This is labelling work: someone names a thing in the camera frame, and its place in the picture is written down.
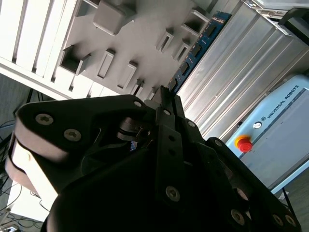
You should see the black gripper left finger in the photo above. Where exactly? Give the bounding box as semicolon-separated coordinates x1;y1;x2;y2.
4;87;182;206

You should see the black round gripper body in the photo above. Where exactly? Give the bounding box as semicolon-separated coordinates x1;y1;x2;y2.
41;118;244;232

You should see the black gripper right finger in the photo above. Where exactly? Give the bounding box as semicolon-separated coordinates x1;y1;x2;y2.
171;95;301;232

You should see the blue RAM stick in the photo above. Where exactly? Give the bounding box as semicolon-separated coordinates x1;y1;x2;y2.
169;11;232;94

